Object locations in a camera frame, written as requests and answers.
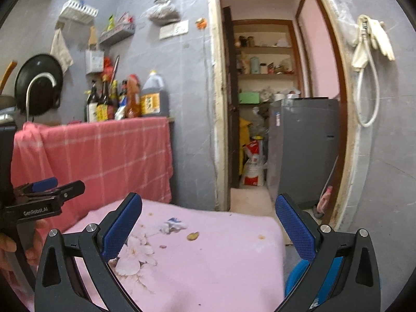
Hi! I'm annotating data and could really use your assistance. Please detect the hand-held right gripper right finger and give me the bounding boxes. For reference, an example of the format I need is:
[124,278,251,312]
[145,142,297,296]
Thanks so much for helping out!
[275,193,381,312]

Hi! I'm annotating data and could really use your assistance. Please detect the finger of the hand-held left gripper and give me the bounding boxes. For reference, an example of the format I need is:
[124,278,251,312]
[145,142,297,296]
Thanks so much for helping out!
[13,177,59,196]
[26,180,86,203]

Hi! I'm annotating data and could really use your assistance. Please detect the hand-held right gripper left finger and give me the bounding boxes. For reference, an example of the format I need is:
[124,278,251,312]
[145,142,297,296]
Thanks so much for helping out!
[34,192,144,312]

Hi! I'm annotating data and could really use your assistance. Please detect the blue plastic bucket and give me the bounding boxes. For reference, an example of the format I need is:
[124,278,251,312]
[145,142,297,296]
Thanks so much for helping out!
[284,255,345,303]

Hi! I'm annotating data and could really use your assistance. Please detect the person's left hand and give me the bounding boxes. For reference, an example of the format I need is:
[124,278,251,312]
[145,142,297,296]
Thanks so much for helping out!
[0,219,49,272]

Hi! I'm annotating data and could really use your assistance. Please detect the pink broom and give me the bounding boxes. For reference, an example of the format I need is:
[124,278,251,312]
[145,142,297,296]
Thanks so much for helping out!
[314,185,334,218]

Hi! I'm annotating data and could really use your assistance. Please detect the pink checked cloth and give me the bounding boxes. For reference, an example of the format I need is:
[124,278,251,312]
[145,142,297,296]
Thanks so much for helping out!
[11,116,173,235]

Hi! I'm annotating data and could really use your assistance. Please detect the blue white wrapper scrap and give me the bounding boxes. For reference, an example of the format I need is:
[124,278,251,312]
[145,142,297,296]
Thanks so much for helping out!
[159,217,188,235]

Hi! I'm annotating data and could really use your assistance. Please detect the white red sack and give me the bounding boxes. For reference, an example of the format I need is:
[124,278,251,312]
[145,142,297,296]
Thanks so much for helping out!
[240,140,269,187]

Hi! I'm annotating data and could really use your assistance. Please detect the grey appliance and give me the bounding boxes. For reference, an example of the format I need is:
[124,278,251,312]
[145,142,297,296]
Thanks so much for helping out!
[266,97,340,210]

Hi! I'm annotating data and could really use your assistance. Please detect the dark glass bottle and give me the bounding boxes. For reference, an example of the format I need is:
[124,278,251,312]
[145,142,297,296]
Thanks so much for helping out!
[85,81,100,123]

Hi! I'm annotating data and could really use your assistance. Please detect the dark bottle yellow label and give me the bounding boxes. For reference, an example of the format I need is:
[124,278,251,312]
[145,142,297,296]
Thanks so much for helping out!
[97,75,114,121]

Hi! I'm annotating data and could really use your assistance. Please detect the pink floral tablecloth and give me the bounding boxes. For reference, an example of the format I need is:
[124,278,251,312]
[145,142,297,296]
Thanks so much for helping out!
[19,198,287,312]

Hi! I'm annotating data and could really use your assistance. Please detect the bottle with blue label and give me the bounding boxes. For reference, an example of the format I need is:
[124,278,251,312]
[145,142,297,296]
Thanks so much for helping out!
[115,81,129,120]

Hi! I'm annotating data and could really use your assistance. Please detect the yellow bag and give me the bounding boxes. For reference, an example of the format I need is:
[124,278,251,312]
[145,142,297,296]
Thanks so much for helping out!
[239,117,252,176]

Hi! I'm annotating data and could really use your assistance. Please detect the black pan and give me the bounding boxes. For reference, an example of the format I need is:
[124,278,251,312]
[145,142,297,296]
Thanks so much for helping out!
[14,54,64,116]

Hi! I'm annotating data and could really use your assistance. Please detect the orange sauce bottle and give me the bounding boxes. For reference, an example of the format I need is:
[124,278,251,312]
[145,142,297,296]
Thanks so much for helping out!
[125,75,142,119]

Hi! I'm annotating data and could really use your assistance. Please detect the dark wooden door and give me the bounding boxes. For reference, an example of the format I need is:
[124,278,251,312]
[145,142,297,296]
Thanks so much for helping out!
[223,6,241,189]

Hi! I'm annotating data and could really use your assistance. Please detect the large dark oil jug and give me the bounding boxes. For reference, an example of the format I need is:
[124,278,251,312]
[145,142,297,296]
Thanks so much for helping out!
[140,70,170,118]

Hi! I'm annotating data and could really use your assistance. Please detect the white hanging towel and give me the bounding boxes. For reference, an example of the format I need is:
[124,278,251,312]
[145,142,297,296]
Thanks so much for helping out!
[50,29,74,72]

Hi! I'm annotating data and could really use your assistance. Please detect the metal utensil holder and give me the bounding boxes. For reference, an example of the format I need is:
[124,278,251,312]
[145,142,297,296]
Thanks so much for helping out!
[85,49,105,75]

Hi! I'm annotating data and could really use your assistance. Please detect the green box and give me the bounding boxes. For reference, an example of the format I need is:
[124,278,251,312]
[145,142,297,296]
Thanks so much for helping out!
[238,92,261,104]

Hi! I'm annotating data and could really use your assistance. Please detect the wooden pantry shelves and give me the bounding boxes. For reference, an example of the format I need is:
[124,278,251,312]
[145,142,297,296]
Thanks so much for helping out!
[232,19,304,105]

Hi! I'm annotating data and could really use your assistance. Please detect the hanging plastic bag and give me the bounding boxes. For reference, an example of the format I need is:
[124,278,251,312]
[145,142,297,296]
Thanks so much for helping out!
[147,0,181,25]

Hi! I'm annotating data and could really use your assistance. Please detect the wooden door frame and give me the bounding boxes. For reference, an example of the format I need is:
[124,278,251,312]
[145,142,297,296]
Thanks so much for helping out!
[206,0,361,231]

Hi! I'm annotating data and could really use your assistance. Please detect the grey wall shelf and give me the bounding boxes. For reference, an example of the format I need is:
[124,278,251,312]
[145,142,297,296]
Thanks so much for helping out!
[99,23,135,47]

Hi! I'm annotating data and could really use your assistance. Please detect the white wall rack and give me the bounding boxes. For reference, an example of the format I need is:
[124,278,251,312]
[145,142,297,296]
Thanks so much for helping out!
[59,0,99,24]

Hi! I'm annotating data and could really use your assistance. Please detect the white wall socket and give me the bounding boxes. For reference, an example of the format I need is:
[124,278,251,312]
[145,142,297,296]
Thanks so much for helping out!
[159,20,189,40]

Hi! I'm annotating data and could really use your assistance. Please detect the white power strip cable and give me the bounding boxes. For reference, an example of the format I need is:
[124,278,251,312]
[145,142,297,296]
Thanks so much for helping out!
[353,15,396,127]

